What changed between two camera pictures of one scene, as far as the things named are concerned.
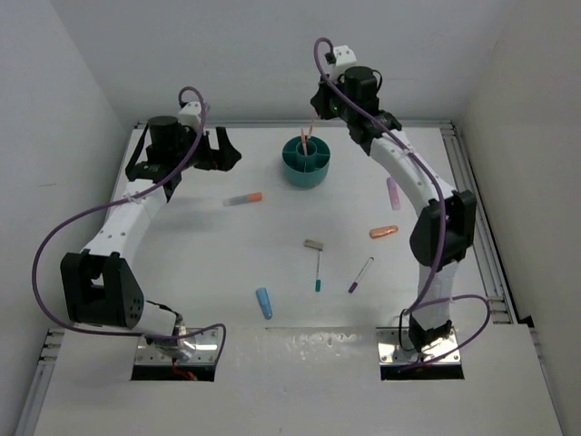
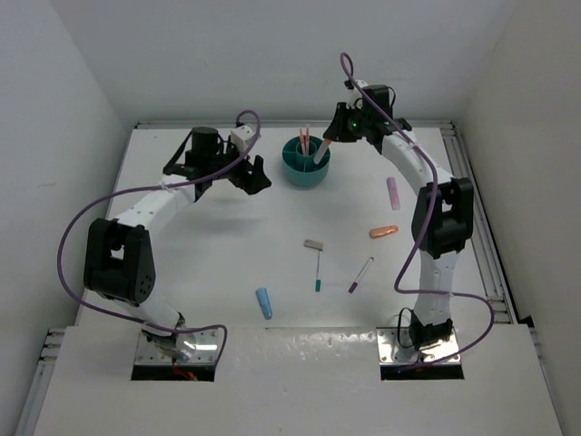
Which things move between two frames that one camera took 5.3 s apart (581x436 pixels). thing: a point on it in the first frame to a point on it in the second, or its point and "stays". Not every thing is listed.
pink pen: [303, 143] stays
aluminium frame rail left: [39, 381] stays
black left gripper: [218, 159] to [252, 181]
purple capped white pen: [359, 276] stays
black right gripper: [320, 100] to [338, 128]
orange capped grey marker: [243, 199] to [324, 146]
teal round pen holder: [306, 161] stays
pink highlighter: [393, 193] stays
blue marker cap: [265, 302] stays
